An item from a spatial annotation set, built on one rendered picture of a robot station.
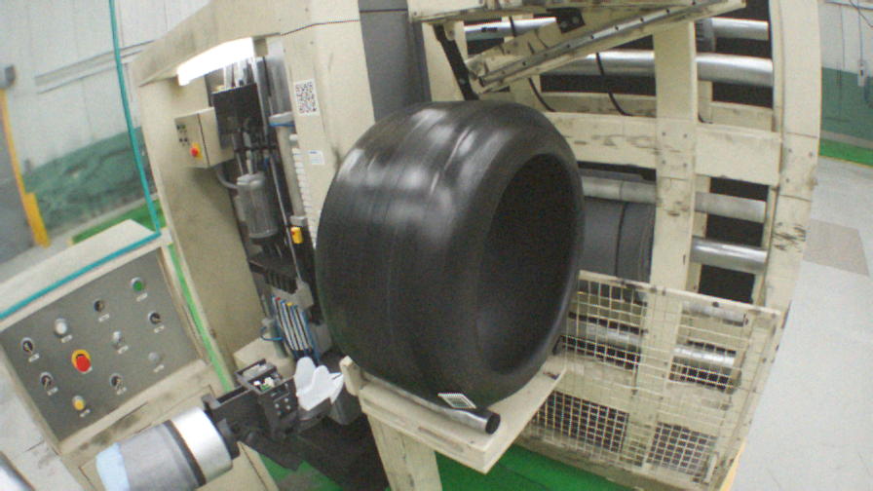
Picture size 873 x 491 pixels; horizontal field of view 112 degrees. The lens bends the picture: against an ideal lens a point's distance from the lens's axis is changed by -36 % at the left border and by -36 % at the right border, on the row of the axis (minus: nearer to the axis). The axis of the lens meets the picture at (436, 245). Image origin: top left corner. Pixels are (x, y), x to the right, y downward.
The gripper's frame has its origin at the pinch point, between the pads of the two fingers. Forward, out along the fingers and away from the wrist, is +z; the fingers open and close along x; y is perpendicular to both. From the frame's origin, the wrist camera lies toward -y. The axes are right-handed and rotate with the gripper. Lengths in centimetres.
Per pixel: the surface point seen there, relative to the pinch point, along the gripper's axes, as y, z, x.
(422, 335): 6.6, 9.5, -8.7
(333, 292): 9.4, 8.1, 8.1
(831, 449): -97, 147, -121
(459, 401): -7.6, 14.9, -10.8
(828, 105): 68, 938, -224
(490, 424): -19.9, 25.1, -10.3
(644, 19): 55, 62, -25
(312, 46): 50, 23, 28
